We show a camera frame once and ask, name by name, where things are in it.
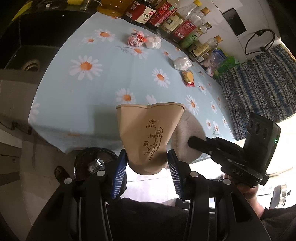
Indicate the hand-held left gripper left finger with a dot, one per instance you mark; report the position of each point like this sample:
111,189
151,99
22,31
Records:
119,176

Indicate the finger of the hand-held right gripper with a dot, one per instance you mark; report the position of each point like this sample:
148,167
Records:
198,143
224,143

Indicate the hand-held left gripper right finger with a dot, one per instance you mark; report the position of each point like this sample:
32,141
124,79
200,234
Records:
174,176

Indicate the white tissue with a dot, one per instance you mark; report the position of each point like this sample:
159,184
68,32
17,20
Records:
185,129

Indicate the silver foil wrapper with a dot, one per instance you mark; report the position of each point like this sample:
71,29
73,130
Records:
96,164

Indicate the brown paper cup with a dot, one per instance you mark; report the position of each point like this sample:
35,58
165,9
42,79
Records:
148,129

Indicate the person's right forearm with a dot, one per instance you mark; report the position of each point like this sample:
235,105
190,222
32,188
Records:
277,220

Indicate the person's right hand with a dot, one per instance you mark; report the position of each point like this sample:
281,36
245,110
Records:
248,193

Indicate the metal pot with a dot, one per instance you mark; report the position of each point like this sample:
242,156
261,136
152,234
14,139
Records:
279,193

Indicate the person's black clothing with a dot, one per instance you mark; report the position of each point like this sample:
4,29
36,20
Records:
150,220

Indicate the person's left foot black slipper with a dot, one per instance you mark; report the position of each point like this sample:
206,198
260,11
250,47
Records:
61,173

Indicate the orange red snack wrapper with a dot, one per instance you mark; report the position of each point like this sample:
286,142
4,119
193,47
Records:
188,77

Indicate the green pouch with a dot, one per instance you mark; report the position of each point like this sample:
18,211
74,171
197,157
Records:
227,66

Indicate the clear plastic bag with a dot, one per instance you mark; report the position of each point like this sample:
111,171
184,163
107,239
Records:
182,63

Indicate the plastic bag of red packets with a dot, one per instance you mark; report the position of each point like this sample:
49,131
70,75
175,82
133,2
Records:
214,61

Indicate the blue daisy tablecloth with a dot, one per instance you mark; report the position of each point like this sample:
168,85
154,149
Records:
69,97

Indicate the beige label bottle yellow cap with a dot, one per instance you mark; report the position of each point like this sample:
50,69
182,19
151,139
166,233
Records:
203,48

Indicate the green label bottle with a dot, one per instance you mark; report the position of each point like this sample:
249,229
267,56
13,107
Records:
192,38

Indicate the translucent plastic bag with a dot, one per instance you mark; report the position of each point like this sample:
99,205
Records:
152,41

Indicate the tall red label bottle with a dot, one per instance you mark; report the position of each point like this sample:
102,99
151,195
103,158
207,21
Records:
185,29

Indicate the pink red wrapper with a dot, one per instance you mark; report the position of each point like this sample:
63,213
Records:
136,39

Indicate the clear bottle yellow cap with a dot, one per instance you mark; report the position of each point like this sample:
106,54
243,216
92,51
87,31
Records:
172,22

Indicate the black cap red label bottle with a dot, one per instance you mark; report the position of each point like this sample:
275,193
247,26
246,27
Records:
161,11

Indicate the dark soy sauce jug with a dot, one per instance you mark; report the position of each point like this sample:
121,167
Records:
138,12

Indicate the large clear cooking oil bottle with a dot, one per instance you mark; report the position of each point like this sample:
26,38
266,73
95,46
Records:
111,5

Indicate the black sink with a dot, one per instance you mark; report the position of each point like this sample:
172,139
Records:
37,32

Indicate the black wall outlet panel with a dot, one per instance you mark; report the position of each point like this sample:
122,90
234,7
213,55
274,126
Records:
233,20

